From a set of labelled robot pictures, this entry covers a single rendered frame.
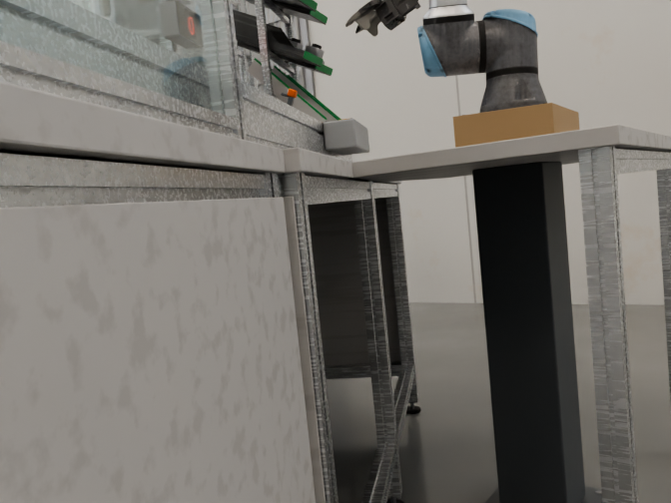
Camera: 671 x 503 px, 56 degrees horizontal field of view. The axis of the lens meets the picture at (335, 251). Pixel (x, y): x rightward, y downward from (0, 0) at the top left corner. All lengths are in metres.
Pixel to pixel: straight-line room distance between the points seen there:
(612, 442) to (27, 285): 0.95
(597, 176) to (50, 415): 0.87
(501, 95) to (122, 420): 1.21
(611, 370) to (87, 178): 0.86
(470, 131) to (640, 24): 2.80
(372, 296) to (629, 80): 2.86
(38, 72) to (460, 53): 1.18
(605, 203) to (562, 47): 3.23
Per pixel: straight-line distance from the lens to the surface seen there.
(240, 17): 1.91
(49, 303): 0.35
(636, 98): 4.10
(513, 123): 1.40
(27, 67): 0.41
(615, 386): 1.09
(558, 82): 4.21
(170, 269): 0.47
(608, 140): 1.02
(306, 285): 0.81
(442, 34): 1.49
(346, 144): 1.35
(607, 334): 1.07
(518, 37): 1.51
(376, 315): 1.53
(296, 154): 0.79
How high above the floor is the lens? 0.79
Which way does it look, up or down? 4 degrees down
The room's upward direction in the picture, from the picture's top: 6 degrees counter-clockwise
